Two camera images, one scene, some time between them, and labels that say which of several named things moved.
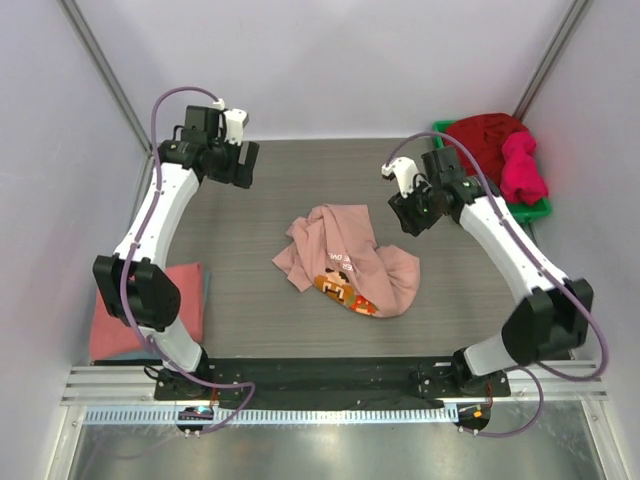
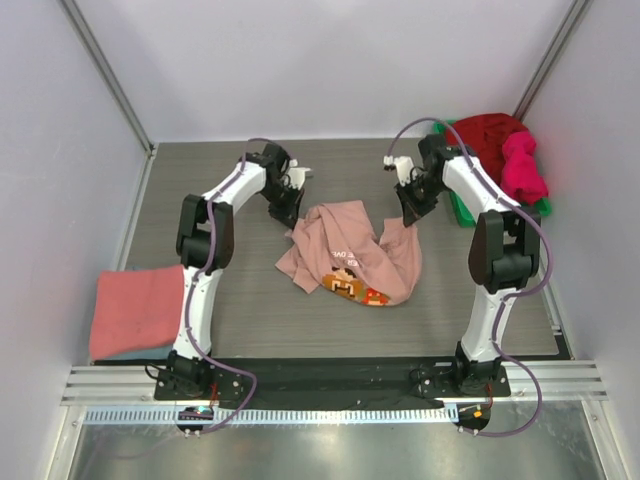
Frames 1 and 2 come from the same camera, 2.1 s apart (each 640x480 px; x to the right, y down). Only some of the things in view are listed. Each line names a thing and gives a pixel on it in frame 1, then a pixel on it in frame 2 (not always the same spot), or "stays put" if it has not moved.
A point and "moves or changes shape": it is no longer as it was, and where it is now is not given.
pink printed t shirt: [335, 248] moves or changes shape
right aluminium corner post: [563, 31] stays put
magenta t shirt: [522, 178] stays put
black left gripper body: [227, 168] to [281, 195]
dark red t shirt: [484, 135] stays put
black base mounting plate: [287, 380] stays put
